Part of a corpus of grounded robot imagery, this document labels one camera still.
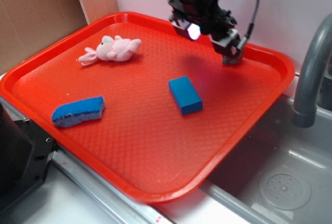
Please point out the blue sponge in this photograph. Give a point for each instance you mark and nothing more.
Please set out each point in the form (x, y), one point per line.
(77, 112)

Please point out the grey faucet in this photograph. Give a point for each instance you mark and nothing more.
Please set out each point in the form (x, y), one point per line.
(314, 84)

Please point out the pink plush toy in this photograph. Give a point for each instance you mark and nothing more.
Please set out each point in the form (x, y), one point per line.
(116, 49)

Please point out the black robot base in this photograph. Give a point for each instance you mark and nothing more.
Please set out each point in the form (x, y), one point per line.
(26, 151)

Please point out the round sink drain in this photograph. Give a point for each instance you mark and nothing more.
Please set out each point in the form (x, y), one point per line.
(285, 191)

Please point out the blue rectangular block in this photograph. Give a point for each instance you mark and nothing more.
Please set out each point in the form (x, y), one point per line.
(185, 95)

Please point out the grey plastic sink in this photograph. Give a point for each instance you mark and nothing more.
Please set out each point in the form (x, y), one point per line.
(275, 145)

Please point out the brown cardboard panel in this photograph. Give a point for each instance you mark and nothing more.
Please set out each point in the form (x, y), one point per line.
(29, 26)

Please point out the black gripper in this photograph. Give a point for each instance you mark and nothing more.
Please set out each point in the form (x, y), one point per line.
(211, 19)

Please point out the red plastic tray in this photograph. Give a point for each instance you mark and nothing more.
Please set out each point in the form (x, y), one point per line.
(142, 144)

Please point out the brown rock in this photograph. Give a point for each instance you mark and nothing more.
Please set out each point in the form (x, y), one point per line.
(233, 60)

